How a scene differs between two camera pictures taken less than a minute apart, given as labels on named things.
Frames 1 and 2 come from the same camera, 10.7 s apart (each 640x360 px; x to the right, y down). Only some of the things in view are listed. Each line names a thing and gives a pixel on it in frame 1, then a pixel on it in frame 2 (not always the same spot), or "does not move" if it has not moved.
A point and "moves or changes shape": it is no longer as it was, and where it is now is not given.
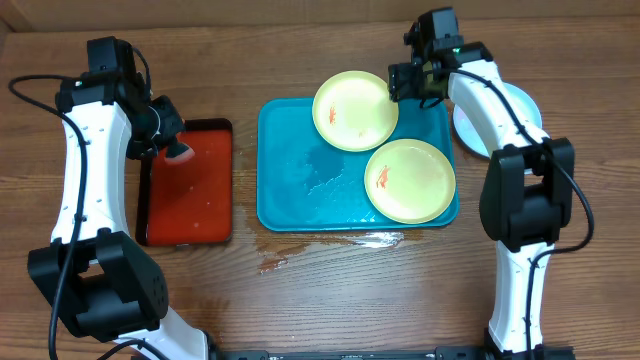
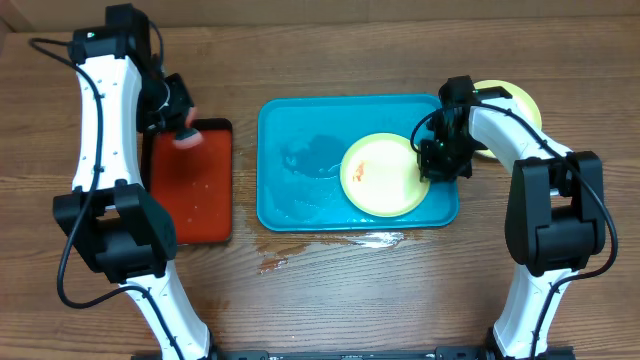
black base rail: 439,353 does not move
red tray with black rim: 189,203 does not move
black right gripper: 403,78 -> 437,169
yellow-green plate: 353,111 moves or changes shape
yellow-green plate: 410,181 moves or changes shape
